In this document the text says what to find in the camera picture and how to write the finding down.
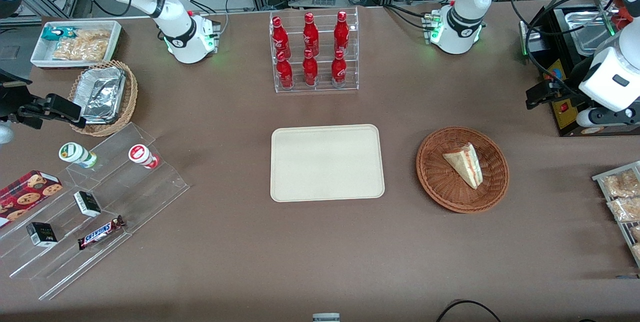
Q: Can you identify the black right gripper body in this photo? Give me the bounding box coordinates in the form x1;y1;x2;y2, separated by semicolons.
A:
0;69;51;131

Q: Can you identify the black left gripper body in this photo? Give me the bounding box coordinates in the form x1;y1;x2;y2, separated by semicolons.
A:
554;81;595;110

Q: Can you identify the triangular sandwich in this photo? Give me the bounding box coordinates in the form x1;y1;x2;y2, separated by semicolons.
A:
442;143;484;190

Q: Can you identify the steel oven tray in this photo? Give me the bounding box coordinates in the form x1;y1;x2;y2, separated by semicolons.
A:
564;9;619;57

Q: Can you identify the light wicker basket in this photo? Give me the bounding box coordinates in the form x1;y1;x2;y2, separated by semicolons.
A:
68;59;139;137

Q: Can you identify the brown wicker basket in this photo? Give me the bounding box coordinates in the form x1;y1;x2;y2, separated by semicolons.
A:
416;126;510;214

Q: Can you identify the tray of snack bags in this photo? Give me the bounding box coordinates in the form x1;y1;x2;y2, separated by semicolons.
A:
592;160;640;269

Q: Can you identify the beige plastic tray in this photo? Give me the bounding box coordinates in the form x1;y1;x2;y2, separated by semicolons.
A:
270;124;386;203

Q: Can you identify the black countertop oven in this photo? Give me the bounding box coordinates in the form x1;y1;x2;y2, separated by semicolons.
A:
519;4;640;137

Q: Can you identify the stack of foil trays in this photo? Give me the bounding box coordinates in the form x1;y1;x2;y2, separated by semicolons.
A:
79;65;127;124

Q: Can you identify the green lid yogurt cup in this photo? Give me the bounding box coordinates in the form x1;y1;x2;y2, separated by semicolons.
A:
58;142;99;169

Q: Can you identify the white plastic bin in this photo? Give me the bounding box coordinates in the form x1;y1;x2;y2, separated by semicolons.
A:
30;20;123;70

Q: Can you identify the clear bag of crackers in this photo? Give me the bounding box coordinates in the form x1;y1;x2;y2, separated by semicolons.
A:
52;29;111;62

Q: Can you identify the teal snack packet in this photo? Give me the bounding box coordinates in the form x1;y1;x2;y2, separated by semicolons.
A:
41;25;81;42

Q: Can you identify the red tartan cookie box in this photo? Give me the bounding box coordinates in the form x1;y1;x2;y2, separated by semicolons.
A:
0;170;64;229

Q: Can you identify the red lid yogurt cup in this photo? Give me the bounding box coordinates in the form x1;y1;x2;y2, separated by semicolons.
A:
128;144;160;170

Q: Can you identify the small black carton box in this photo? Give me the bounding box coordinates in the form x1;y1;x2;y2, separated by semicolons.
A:
73;190;102;218
26;222;59;248

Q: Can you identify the clear acrylic stepped shelf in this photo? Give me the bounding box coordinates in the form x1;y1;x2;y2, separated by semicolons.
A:
0;122;191;301

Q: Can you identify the Snickers chocolate bar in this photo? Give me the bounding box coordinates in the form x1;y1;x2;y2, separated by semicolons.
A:
77;215;126;251

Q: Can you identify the red cola bottle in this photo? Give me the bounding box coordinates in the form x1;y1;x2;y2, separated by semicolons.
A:
271;16;292;59
276;51;295;89
334;10;350;54
302;49;319;87
331;50;348;88
303;12;320;57

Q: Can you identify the clear acrylic bottle rack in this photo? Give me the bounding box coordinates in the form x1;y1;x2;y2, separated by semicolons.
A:
269;6;360;94

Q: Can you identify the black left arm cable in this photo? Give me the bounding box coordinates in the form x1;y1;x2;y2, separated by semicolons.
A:
509;0;622;94

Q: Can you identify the black cable loop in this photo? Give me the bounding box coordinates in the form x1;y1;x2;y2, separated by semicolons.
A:
435;300;502;322

